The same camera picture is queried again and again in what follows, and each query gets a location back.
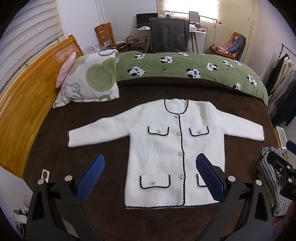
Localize white fluffy cardigan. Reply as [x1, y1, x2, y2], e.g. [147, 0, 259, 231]
[67, 98, 265, 209]

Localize grey laptop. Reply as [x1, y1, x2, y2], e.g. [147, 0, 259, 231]
[188, 11, 201, 24]

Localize white window blinds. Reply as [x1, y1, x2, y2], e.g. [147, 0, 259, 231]
[0, 0, 65, 70]

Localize grey striped shirt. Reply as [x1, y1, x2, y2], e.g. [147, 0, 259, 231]
[257, 146, 287, 216]

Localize blue jeans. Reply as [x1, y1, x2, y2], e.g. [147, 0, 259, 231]
[229, 35, 246, 52]

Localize wire basket rack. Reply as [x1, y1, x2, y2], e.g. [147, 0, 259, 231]
[127, 35, 148, 52]

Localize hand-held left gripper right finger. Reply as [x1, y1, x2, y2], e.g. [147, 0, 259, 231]
[195, 153, 273, 241]

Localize dark grey garment cover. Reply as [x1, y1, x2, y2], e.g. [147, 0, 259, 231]
[150, 18, 190, 54]

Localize white foam box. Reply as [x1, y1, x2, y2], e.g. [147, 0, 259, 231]
[275, 126, 288, 149]

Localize window with roller blind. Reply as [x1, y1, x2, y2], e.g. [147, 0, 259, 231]
[157, 0, 219, 22]

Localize row of hanging clothes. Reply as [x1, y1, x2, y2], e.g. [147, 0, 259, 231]
[259, 46, 296, 127]

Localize white desk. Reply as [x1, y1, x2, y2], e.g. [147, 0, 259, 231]
[138, 24, 207, 54]

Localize white pillow green bear print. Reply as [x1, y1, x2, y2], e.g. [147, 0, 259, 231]
[53, 49, 120, 109]

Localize metal clothes rack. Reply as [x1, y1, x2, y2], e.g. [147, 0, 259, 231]
[281, 43, 296, 57]

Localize brown bed cover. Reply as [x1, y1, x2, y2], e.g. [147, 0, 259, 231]
[23, 80, 287, 241]

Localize green panda print blanket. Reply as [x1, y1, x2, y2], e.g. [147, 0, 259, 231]
[114, 51, 269, 108]

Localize cream wardrobe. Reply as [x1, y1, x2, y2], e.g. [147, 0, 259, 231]
[217, 0, 255, 61]

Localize pink pillow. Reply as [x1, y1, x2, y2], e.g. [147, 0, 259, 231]
[55, 51, 77, 88]

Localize wooden headboard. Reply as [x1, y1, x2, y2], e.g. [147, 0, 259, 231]
[0, 35, 84, 179]

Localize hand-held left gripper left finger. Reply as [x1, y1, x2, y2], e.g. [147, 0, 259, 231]
[26, 154, 105, 241]

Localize wooden chair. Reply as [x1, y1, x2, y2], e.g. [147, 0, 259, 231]
[94, 22, 116, 49]
[213, 32, 247, 61]

